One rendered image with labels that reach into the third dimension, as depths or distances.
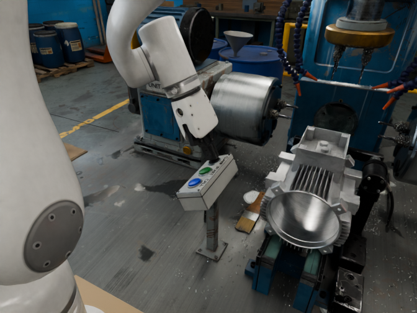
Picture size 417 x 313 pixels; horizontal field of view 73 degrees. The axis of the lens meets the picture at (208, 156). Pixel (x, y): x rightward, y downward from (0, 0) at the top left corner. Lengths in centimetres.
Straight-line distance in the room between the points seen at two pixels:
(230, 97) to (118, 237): 57
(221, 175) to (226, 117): 35
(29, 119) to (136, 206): 73
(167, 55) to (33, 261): 46
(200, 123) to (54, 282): 41
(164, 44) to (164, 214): 55
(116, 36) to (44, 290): 42
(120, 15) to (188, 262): 61
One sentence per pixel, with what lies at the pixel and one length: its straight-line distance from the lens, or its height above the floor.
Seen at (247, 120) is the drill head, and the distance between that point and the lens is 96.
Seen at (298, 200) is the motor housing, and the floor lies 95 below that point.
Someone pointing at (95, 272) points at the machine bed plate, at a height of 80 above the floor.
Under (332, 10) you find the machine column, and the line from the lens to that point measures 118.
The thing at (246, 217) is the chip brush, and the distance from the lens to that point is 94.
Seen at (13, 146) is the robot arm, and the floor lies 134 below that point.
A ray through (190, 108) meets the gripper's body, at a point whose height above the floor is 122.
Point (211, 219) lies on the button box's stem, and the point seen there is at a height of 93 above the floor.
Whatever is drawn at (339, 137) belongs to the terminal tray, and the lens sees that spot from 76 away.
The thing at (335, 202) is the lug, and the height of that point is 109.
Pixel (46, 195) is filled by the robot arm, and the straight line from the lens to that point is 31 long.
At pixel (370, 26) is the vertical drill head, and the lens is 93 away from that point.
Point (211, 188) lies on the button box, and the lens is 64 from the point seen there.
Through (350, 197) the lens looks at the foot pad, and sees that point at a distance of 66.
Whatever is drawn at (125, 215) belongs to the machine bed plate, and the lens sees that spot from 99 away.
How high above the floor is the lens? 147
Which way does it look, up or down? 33 degrees down
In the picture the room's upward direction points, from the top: straight up
